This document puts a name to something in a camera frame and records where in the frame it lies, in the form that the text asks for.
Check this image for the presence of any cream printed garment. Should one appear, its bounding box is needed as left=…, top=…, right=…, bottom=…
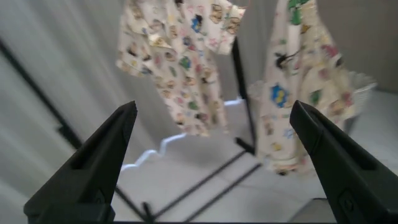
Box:
left=248, top=0, right=357, bottom=177

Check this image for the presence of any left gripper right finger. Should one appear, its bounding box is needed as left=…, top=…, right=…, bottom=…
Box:
left=289, top=99, right=398, bottom=222

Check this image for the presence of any cream printed shirt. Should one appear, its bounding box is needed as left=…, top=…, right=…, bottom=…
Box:
left=115, top=0, right=246, bottom=138

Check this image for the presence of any black clothes rack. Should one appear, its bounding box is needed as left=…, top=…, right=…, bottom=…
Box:
left=0, top=37, right=264, bottom=222

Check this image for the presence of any white laundry basket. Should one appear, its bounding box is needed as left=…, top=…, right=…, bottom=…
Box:
left=343, top=71, right=379, bottom=134

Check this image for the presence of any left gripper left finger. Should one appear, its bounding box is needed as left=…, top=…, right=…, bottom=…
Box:
left=23, top=100, right=138, bottom=222

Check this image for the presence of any white curtain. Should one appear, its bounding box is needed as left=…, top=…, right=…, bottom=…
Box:
left=0, top=0, right=280, bottom=224

